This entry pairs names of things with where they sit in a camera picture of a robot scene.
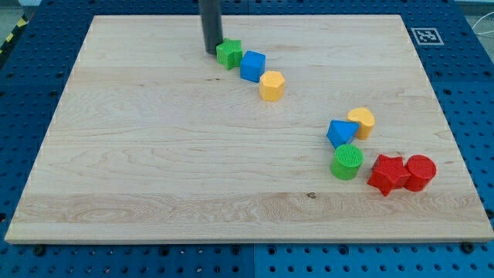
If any green star block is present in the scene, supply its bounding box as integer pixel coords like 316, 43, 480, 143
216, 38, 243, 70

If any red star block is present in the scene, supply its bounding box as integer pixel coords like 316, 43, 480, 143
367, 154, 411, 196

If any yellow hexagon block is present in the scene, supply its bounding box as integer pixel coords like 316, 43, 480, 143
259, 70, 286, 102

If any light wooden board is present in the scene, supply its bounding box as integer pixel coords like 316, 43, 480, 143
5, 15, 493, 244

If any blue cube block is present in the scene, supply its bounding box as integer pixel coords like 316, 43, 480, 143
240, 51, 266, 83

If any blue triangle block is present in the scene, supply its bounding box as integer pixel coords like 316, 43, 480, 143
327, 120, 360, 149

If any green cylinder block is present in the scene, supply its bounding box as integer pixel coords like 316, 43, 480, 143
330, 144, 364, 181

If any yellow heart block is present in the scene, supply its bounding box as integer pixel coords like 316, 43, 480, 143
347, 107, 376, 140

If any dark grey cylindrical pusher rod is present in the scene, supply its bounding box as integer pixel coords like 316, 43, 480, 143
198, 0, 223, 55

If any red cylinder block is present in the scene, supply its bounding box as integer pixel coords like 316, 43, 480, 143
404, 154, 437, 192

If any white fiducial marker tag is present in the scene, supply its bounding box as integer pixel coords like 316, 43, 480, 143
411, 27, 444, 46

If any yellow black hazard tape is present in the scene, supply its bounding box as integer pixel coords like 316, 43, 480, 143
1, 14, 29, 55

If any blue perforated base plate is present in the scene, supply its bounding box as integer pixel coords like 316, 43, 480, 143
1, 1, 493, 277

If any white cable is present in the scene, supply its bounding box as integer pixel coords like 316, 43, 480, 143
471, 11, 494, 39

